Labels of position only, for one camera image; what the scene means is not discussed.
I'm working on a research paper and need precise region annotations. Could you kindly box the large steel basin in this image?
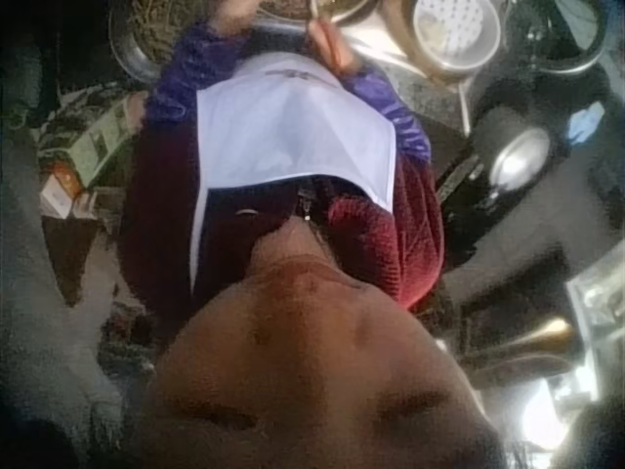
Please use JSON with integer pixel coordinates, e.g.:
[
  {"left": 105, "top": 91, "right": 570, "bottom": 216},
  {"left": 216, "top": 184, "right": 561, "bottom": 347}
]
[{"left": 107, "top": 0, "right": 182, "bottom": 83}]

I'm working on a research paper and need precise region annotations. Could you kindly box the person's right hand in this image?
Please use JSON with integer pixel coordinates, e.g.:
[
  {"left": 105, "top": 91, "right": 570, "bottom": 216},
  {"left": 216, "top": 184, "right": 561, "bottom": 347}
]
[{"left": 307, "top": 17, "right": 365, "bottom": 77}]

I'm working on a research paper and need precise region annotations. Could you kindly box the black gas stove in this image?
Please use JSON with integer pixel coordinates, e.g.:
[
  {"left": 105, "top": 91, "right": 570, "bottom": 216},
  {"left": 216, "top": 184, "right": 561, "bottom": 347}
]
[{"left": 434, "top": 153, "right": 538, "bottom": 275}]

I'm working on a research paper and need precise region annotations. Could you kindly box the heap of uncut pale strips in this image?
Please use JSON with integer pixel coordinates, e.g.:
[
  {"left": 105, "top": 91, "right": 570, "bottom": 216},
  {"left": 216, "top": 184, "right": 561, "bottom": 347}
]
[{"left": 124, "top": 0, "right": 173, "bottom": 56}]

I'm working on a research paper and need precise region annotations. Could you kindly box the white perforated colander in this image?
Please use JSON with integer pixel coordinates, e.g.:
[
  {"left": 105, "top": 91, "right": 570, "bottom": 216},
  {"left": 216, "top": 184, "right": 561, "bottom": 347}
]
[{"left": 412, "top": 0, "right": 504, "bottom": 78}]

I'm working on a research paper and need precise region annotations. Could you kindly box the thin metal handle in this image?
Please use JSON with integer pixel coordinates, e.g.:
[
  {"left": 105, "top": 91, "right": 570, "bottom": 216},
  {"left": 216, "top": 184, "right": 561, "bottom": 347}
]
[{"left": 451, "top": 80, "right": 474, "bottom": 137}]

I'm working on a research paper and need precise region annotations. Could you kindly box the white carton box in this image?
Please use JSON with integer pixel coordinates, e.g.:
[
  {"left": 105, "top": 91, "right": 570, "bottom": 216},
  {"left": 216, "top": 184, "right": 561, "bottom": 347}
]
[{"left": 39, "top": 180, "right": 75, "bottom": 220}]

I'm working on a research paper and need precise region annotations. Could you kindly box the person's left hand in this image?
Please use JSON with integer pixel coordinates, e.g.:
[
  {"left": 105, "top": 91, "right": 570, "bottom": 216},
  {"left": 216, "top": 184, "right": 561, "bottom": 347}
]
[{"left": 214, "top": 0, "right": 260, "bottom": 35}]

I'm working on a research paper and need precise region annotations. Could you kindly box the orange packet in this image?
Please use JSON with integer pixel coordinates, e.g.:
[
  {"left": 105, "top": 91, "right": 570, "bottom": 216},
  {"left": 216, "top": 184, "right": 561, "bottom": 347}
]
[{"left": 51, "top": 163, "right": 83, "bottom": 197}]

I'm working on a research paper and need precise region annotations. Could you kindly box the aluminium pot with lid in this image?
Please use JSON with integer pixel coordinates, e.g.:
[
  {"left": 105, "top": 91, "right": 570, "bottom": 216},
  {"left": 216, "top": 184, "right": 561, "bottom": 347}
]
[{"left": 473, "top": 105, "right": 557, "bottom": 197}]

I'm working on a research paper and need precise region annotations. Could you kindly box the black kettle with steel handle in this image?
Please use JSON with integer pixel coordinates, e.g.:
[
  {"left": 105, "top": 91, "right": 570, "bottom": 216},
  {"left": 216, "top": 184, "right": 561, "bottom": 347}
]
[{"left": 505, "top": 0, "right": 625, "bottom": 157}]

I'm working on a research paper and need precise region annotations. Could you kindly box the pale lump in colander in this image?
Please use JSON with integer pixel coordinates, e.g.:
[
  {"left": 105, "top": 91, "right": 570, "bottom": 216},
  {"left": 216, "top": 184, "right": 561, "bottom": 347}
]
[{"left": 418, "top": 10, "right": 456, "bottom": 46}]

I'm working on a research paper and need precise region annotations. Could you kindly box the green plastic basket with items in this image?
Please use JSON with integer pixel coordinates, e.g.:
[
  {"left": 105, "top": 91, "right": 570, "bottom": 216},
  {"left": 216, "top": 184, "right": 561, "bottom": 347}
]
[{"left": 62, "top": 105, "right": 144, "bottom": 191}]

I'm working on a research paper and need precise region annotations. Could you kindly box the round steel bowl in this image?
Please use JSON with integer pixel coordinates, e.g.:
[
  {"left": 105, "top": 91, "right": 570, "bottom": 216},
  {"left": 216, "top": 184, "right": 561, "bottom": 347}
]
[{"left": 256, "top": 0, "right": 372, "bottom": 26}]

